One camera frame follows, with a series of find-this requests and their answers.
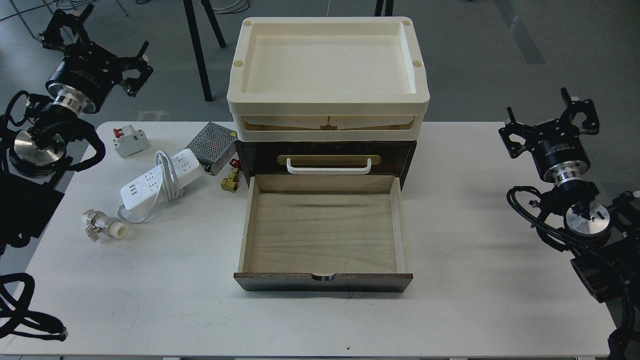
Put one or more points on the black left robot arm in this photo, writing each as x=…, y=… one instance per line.
x=43, y=136

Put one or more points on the brass valve red handle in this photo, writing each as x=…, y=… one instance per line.
x=232, y=182

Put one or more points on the open wooden drawer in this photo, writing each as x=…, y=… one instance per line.
x=324, y=233

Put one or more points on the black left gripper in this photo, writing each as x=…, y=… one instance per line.
x=88, y=72

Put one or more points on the white drawer handle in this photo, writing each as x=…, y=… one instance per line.
x=329, y=170

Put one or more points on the black table leg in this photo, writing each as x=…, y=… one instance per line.
x=188, y=6

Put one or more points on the white circuit breaker red switch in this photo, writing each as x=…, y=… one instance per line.
x=128, y=141

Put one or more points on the silver mesh power supply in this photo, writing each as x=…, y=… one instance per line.
x=213, y=147

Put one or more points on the silver white pipe fitting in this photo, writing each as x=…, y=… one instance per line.
x=98, y=223

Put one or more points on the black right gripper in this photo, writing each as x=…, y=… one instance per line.
x=555, y=147

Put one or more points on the white power strip with cable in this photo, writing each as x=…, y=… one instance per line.
x=164, y=182

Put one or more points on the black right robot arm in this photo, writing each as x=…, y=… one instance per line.
x=604, y=240

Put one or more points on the cream plastic tray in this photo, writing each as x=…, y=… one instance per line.
x=328, y=79

